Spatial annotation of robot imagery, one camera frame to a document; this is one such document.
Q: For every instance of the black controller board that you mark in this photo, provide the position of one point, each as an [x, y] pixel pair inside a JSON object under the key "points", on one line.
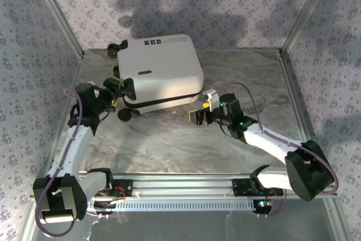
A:
{"points": [[105, 204], [263, 205]]}

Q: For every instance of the grey metal base panel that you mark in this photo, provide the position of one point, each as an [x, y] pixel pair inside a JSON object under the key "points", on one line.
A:
{"points": [[183, 227]]}

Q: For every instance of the aluminium mounting rail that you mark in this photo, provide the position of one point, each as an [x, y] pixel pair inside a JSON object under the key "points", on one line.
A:
{"points": [[183, 187]]}

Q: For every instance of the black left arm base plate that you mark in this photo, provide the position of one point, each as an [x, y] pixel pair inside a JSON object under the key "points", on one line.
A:
{"points": [[127, 188]]}

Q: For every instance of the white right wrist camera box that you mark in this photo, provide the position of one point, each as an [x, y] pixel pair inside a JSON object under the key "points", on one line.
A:
{"points": [[211, 97]]}

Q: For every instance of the aluminium side rail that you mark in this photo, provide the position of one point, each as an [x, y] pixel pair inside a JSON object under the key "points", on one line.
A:
{"points": [[60, 122], [299, 105]]}

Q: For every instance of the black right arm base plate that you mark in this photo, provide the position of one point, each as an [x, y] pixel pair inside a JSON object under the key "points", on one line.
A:
{"points": [[238, 187]]}

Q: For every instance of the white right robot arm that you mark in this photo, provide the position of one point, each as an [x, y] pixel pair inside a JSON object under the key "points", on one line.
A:
{"points": [[268, 142]]}

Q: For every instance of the aluminium frame post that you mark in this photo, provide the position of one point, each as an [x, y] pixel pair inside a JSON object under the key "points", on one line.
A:
{"points": [[56, 15], [307, 12]]}

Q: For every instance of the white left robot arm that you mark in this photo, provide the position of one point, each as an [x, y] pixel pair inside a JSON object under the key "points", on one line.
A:
{"points": [[76, 145]]}

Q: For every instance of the white hard-shell suitcase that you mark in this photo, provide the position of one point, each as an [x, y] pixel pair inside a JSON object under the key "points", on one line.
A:
{"points": [[163, 69]]}

